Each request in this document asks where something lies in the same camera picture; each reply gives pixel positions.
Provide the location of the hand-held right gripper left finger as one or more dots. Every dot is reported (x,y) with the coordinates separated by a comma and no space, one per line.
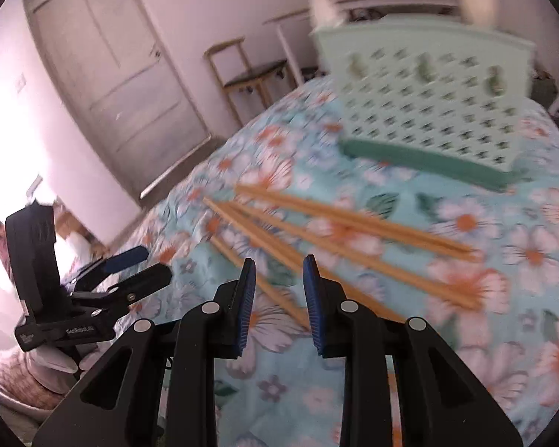
(248,307)

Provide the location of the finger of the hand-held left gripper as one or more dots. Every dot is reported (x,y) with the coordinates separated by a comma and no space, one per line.
(125,257)
(135,286)

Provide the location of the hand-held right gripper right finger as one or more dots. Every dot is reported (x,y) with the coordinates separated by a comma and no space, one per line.
(313,312)

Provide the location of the set of wooden chopsticks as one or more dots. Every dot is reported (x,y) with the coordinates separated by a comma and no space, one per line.
(354,222)

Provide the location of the mint green utensil holder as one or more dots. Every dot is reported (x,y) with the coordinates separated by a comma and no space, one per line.
(424,32)

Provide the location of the person's left forearm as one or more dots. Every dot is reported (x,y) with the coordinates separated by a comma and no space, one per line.
(9,372)

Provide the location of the cardboard box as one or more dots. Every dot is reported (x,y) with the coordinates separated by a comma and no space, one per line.
(72,223)

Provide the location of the grey panelled door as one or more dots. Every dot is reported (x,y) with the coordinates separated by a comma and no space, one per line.
(121,79)

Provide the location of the floral turquoise blanket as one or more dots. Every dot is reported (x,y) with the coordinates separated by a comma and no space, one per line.
(494,358)

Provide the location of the wooden chair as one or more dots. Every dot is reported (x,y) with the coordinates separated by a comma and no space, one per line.
(256,72)

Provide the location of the white plastic spoon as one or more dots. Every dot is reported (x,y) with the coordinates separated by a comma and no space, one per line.
(323,7)

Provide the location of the wall switch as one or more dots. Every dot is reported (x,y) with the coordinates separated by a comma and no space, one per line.
(21,81)

